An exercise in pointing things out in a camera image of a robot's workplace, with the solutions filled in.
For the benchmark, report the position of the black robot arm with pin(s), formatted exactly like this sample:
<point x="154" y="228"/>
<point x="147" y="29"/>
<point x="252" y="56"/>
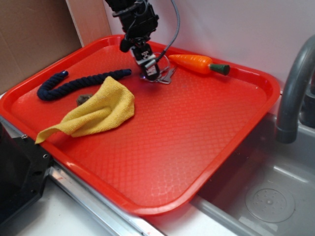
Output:
<point x="138" y="21"/>

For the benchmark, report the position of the small brown lump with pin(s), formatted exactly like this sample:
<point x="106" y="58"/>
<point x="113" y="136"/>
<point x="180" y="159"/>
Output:
<point x="83" y="98"/>

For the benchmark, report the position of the grey plastic sink basin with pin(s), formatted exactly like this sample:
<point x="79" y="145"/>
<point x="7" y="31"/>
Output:
<point x="264" y="188"/>

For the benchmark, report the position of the brown cardboard panel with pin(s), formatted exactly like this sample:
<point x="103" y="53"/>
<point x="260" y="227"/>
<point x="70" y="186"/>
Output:
<point x="36" y="33"/>

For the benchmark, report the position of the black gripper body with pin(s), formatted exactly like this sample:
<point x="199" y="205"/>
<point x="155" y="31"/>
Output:
<point x="138" y="21"/>

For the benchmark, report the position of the red plastic tray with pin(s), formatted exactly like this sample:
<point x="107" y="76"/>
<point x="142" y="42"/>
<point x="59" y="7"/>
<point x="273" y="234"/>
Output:
<point x="180" y="134"/>

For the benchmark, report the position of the yellow microfiber cloth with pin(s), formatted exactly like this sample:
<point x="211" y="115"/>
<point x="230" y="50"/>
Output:
<point x="108" y="108"/>

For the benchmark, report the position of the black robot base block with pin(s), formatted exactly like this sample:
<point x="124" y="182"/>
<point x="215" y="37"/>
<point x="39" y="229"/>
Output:
<point x="24" y="167"/>

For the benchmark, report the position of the orange toy carrot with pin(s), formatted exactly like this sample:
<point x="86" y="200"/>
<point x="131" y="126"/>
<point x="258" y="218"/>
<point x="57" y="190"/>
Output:
<point x="200" y="64"/>

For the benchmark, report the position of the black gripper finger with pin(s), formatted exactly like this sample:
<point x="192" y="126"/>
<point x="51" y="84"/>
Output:
<point x="150" y="70"/>
<point x="143" y="54"/>

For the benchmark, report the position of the grey sink faucet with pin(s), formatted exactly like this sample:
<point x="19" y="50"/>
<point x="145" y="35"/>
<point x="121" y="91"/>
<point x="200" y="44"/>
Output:
<point x="298" y="98"/>

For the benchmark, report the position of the silver keys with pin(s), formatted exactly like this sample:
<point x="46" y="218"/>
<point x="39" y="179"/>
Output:
<point x="166" y="71"/>

